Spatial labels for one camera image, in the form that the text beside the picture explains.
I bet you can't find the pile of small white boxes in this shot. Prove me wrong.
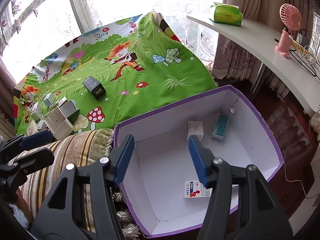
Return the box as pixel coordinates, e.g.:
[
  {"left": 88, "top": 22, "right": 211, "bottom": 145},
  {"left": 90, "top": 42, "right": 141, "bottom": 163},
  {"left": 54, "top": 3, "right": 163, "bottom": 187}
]
[{"left": 25, "top": 92, "right": 80, "bottom": 136}]

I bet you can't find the beige rectangular box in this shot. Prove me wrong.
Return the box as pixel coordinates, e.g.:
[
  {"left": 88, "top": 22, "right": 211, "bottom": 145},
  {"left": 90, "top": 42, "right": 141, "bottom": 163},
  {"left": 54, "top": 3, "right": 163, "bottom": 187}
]
[{"left": 45, "top": 106, "right": 74, "bottom": 140}]

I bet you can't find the pink handheld fan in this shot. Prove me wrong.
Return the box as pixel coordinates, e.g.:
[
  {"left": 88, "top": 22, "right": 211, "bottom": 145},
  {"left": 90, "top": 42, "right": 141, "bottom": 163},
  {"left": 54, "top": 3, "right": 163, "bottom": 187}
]
[{"left": 274, "top": 3, "right": 303, "bottom": 59}]

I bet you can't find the green tissue pack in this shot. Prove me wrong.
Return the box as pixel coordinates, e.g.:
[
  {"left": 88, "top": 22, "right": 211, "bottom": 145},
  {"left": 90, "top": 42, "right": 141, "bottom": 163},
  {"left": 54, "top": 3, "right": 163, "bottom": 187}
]
[{"left": 209, "top": 2, "right": 243, "bottom": 27}]

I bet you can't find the black box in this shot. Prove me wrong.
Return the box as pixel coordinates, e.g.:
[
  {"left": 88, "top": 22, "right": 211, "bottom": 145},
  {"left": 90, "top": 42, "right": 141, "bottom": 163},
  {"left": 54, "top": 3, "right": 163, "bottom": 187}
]
[{"left": 82, "top": 76, "right": 107, "bottom": 101}]

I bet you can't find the white lace curtain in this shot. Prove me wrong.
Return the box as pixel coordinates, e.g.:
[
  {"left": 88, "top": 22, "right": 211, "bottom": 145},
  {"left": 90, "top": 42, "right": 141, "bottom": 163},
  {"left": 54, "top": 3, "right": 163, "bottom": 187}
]
[{"left": 0, "top": 0, "right": 225, "bottom": 64}]

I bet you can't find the white curved desk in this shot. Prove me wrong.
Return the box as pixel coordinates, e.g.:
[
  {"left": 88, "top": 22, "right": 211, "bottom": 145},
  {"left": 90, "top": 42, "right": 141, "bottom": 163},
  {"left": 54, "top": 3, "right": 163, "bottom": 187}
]
[{"left": 186, "top": 15, "right": 320, "bottom": 117}]

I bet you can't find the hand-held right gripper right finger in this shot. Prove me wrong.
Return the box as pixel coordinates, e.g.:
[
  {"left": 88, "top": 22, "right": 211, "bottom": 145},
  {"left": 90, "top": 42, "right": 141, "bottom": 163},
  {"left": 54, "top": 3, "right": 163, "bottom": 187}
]
[{"left": 188, "top": 135, "right": 293, "bottom": 240}]

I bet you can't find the white window frame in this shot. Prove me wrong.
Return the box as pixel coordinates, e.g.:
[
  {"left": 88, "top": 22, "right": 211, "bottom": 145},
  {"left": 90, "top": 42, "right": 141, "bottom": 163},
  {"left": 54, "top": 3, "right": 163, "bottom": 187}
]
[{"left": 67, "top": 0, "right": 83, "bottom": 35}]

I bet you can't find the teal patterned box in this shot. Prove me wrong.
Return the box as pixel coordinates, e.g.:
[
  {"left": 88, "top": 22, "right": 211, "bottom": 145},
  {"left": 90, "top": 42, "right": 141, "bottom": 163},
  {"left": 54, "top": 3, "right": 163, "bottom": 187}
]
[{"left": 212, "top": 114, "right": 228, "bottom": 140}]

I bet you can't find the cream ornate cabinet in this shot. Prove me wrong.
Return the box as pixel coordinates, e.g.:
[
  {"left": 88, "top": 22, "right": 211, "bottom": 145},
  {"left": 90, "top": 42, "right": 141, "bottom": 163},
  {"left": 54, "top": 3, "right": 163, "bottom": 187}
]
[{"left": 0, "top": 112, "right": 18, "bottom": 142}]

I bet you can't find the black wire rack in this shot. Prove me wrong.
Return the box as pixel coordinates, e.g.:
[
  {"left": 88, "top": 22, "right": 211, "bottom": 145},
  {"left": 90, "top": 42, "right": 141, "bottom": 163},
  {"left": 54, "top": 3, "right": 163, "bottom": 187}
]
[{"left": 290, "top": 29, "right": 320, "bottom": 77}]

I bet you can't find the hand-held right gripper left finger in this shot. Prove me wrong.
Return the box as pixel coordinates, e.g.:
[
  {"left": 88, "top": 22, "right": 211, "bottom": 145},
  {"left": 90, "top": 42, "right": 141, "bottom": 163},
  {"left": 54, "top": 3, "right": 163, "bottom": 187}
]
[{"left": 31, "top": 134, "right": 135, "bottom": 240}]

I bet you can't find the purple cardboard box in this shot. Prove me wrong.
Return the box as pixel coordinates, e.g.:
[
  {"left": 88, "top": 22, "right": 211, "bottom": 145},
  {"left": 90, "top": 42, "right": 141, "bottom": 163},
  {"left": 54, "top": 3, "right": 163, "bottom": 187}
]
[{"left": 113, "top": 84, "right": 285, "bottom": 238}]

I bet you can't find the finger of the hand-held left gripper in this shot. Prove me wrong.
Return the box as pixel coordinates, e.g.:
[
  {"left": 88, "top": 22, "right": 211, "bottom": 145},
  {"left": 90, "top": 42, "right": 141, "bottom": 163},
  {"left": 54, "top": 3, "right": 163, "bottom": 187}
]
[
  {"left": 0, "top": 130, "right": 54, "bottom": 155},
  {"left": 9, "top": 147, "right": 55, "bottom": 178}
]

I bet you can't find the green printed cartoon cloth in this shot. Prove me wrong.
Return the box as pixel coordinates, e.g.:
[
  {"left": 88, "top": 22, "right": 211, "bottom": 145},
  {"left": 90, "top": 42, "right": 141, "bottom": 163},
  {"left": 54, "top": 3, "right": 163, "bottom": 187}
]
[{"left": 15, "top": 11, "right": 218, "bottom": 137}]

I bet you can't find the person's left forearm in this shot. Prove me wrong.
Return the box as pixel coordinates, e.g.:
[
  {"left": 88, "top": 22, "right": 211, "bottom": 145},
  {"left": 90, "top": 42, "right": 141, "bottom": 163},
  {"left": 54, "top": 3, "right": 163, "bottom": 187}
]
[{"left": 7, "top": 202, "right": 30, "bottom": 230}]

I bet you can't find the white box with red label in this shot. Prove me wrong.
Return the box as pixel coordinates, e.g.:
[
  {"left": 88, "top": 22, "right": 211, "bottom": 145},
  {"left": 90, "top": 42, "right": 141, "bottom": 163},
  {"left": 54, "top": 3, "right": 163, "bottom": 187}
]
[{"left": 184, "top": 180, "right": 213, "bottom": 199}]

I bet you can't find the black power adapter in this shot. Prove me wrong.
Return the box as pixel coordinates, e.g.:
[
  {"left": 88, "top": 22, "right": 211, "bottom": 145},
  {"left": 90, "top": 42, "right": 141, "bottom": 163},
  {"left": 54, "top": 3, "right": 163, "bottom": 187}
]
[{"left": 299, "top": 34, "right": 311, "bottom": 48}]

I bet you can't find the white radiator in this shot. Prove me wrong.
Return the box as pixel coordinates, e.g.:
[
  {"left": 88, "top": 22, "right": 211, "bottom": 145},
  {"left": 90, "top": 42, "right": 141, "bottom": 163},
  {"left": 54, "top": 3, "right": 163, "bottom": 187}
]
[{"left": 269, "top": 72, "right": 290, "bottom": 98}]

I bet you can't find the small white box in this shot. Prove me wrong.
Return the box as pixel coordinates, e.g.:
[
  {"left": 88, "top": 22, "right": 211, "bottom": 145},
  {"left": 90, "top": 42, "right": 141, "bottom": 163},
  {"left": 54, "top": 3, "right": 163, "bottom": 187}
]
[{"left": 187, "top": 121, "right": 204, "bottom": 142}]

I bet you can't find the white cable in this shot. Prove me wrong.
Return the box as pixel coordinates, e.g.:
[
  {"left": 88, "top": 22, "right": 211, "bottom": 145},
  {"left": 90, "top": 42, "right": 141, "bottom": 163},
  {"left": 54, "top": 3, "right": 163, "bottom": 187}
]
[
  {"left": 284, "top": 144, "right": 313, "bottom": 198},
  {"left": 295, "top": 49, "right": 316, "bottom": 63}
]

